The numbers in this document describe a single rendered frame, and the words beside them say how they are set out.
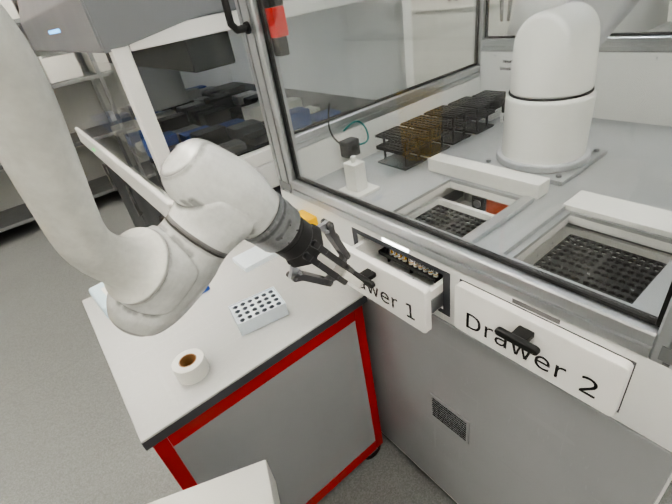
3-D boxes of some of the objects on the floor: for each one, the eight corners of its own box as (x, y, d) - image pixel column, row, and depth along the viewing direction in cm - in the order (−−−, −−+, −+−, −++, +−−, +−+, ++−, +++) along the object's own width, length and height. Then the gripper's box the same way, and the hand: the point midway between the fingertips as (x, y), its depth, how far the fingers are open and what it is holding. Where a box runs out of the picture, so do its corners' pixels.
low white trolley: (248, 591, 119) (140, 442, 77) (175, 445, 162) (81, 300, 121) (389, 457, 145) (366, 292, 104) (294, 362, 189) (251, 220, 147)
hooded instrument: (242, 383, 184) (11, -162, 87) (132, 244, 314) (-10, -36, 217) (422, 261, 239) (405, -155, 142) (265, 186, 369) (199, -58, 272)
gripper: (272, 272, 65) (352, 318, 82) (316, 204, 66) (387, 263, 83) (249, 255, 70) (329, 301, 87) (291, 192, 71) (362, 250, 88)
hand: (348, 276), depth 83 cm, fingers closed
